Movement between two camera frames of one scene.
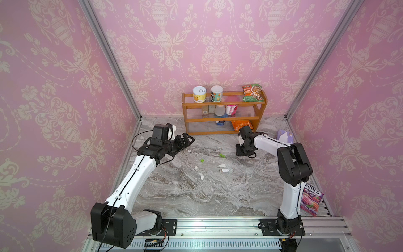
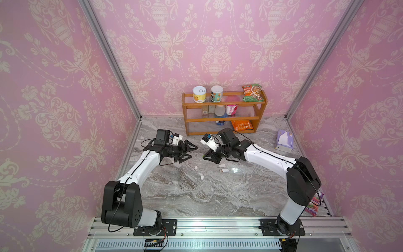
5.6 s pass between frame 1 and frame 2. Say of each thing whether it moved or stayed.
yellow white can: stayed
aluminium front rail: stayed
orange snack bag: stayed
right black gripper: moved
